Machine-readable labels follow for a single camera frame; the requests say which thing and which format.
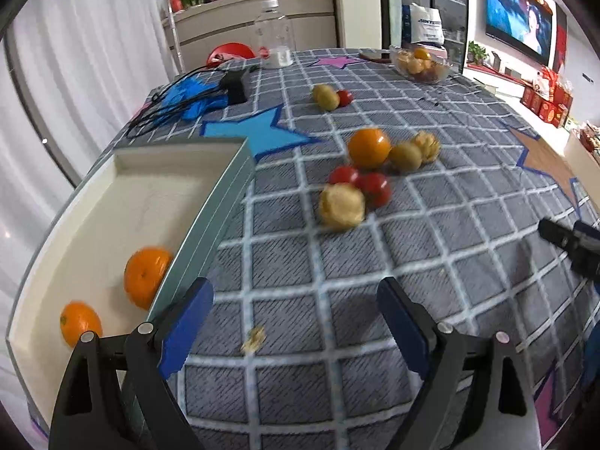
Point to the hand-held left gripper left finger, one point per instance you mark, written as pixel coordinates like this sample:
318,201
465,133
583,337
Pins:
187,323

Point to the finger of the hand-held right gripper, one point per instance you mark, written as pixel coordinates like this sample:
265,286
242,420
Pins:
558,235
589,232

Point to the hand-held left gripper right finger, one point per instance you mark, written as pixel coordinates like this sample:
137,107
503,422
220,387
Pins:
403,323

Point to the physalis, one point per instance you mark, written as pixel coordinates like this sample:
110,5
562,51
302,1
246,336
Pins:
429,143
342,206

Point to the white box with grey sides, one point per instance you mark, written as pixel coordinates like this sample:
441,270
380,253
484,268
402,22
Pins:
117,206

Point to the red cherry tomato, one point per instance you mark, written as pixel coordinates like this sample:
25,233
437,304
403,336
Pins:
345,97
344,175
375,188

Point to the dry husk piece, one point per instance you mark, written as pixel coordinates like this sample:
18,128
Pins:
253,340

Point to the grey checked star tablecloth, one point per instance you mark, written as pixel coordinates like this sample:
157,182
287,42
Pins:
375,253

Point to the white side table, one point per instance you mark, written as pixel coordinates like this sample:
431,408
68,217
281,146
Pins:
581,147

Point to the red gift boxes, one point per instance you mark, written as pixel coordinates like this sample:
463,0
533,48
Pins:
548,103

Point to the potted green plant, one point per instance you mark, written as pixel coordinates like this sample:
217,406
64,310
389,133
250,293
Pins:
477,51

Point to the glass bowl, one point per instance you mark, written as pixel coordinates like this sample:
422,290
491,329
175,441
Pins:
419,71

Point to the small orange in bowl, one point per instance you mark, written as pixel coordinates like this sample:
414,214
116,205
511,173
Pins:
422,53

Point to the blue gloves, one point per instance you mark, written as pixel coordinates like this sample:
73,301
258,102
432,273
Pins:
192,96

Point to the white plastic bag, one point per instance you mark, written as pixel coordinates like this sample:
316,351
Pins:
425,26

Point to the dark phone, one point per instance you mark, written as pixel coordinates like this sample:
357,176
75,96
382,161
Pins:
375,55

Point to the red plastic stool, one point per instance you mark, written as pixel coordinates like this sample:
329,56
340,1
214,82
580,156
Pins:
229,50

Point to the clear plastic bottle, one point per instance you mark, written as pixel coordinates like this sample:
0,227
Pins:
274,33

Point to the white cabinet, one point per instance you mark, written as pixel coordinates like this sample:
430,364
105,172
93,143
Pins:
225,18

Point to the wall television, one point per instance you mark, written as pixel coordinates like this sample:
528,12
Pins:
515,14

